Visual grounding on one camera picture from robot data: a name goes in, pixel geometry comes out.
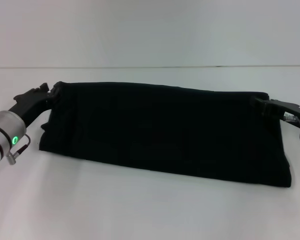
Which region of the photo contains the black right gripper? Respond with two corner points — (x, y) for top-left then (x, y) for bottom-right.
(249, 96), (300, 126)

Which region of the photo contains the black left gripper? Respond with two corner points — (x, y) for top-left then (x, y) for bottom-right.
(8, 83), (64, 128)

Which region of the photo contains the black t-shirt with FREE print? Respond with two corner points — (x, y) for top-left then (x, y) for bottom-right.
(38, 80), (294, 189)

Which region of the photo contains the grey cable with metal plug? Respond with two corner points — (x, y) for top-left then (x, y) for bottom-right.
(5, 133), (31, 166)

